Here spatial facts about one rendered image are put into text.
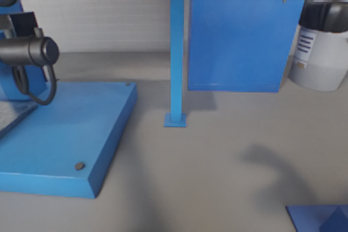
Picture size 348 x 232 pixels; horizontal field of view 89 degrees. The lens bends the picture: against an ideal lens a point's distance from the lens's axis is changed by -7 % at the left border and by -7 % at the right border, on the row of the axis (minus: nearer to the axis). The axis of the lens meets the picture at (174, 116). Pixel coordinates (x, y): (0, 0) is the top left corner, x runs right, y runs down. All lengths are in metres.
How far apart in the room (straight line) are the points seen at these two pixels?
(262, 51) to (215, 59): 0.34
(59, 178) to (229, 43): 1.24
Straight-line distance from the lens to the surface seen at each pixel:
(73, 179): 0.76
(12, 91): 1.47
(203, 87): 1.50
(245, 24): 1.43
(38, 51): 0.80
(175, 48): 0.93
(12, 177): 0.91
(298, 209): 0.85
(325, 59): 1.86
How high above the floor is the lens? 0.64
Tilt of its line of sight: 33 degrees down
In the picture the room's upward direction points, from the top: straight up
